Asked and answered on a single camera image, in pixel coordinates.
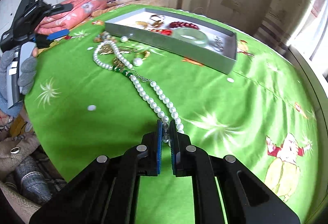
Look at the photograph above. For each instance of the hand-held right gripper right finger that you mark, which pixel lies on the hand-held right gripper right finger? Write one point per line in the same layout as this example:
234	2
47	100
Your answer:
173	147

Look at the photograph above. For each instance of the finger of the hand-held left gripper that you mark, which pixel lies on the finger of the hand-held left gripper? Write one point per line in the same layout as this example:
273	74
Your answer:
62	7
57	34

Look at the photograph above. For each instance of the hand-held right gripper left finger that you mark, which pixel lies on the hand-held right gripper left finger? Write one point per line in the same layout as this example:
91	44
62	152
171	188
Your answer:
159	142

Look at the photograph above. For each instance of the gold pendant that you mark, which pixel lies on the gold pendant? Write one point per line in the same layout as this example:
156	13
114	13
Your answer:
102	48

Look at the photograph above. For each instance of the gold pearl earring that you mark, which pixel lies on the gold pearl earring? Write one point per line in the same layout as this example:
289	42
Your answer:
139	60

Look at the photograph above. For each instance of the grey cardboard box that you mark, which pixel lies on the grey cardboard box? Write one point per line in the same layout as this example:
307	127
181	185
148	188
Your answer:
179	49

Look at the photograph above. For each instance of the pale green jade bangle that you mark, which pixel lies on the pale green jade bangle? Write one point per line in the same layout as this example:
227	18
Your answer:
179	34

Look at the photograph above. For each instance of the rhinestone pearl brooch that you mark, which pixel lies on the rhinestone pearl brooch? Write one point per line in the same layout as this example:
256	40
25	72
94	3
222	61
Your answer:
218	43

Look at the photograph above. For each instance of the person's left hand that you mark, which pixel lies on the person's left hand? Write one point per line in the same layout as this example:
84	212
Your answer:
28	72

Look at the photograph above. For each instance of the pink floral quilt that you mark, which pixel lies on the pink floral quilt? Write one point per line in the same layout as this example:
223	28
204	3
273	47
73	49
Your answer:
76	12

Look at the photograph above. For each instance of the yellow pillow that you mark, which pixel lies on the yellow pillow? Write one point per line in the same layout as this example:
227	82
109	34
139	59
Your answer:
156	0

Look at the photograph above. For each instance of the yellow printed cloth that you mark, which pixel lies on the yellow printed cloth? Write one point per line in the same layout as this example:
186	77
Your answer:
21	124

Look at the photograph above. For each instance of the dark grey knitted cloth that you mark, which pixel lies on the dark grey knitted cloth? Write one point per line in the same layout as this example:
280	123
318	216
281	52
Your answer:
33	178

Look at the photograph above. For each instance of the white window sill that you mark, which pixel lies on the white window sill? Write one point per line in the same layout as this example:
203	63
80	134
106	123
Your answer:
307	72

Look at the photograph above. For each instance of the printed curtain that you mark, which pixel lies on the printed curtain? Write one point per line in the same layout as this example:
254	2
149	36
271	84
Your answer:
281	3

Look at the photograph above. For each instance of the window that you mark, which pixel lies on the window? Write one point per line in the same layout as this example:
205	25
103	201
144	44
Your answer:
320	21

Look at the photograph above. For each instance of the wall socket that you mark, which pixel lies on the wall socket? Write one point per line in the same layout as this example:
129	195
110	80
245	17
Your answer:
232	2

